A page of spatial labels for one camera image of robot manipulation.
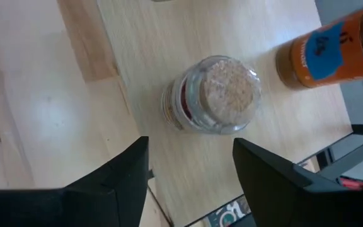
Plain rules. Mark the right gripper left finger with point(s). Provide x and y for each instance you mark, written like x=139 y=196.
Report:
x=74 y=208

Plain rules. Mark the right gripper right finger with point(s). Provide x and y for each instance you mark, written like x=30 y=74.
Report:
x=279 y=195

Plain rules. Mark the small glass jar cork stopper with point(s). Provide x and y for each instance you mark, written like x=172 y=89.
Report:
x=219 y=91

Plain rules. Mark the orange spice bottle black cap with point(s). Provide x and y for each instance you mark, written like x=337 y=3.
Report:
x=326 y=56

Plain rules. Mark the small wooden shelf black legs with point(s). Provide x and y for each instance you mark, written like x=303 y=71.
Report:
x=169 y=47

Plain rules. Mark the Acadia lighthouse picture book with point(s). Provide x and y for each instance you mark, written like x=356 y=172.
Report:
x=228 y=214

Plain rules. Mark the red black power box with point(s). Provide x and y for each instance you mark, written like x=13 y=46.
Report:
x=354 y=183

